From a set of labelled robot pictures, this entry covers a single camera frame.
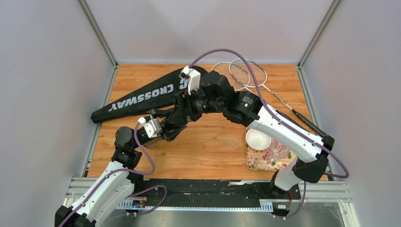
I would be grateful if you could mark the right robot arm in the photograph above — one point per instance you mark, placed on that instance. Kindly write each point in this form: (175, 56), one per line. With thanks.
(249, 110)

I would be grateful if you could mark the silver badminton racket right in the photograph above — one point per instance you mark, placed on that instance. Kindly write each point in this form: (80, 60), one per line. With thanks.
(258, 76)

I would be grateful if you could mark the clear glass cup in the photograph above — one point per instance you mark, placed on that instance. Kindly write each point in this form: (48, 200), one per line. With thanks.
(278, 150)

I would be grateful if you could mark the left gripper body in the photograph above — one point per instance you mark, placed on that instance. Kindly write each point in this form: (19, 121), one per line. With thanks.
(163, 134)

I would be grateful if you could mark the silver badminton racket left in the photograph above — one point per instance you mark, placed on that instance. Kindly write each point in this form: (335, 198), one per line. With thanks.
(237, 76)

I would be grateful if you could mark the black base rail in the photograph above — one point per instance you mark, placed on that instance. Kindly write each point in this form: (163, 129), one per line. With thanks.
(196, 193)

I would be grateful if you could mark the silver badminton racket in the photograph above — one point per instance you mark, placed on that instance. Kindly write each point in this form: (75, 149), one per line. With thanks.
(258, 76)
(237, 76)

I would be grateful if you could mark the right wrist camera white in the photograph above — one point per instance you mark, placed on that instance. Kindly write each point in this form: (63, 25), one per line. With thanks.
(193, 77)

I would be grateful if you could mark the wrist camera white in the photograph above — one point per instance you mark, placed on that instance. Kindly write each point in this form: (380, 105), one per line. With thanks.
(193, 77)
(152, 126)

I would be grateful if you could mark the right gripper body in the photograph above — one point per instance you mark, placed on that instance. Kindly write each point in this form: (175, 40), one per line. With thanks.
(195, 103)

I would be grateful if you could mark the black Crossway racket bag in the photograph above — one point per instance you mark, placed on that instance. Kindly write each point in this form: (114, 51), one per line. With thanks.
(157, 94)

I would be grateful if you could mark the clear plastic tube lid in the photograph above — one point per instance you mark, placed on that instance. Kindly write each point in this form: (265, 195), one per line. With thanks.
(232, 142)

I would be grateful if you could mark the white bowl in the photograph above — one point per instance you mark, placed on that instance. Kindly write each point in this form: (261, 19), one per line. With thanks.
(257, 140)

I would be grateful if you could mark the floral tray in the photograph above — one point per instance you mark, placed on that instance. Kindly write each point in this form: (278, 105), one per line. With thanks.
(262, 159)

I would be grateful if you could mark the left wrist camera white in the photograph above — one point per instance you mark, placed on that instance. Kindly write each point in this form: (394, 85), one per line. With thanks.
(152, 126)

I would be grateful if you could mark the black shuttlecock tube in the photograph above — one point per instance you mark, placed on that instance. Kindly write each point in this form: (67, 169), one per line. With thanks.
(151, 142)

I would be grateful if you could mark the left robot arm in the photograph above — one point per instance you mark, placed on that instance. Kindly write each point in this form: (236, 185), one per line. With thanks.
(125, 172)

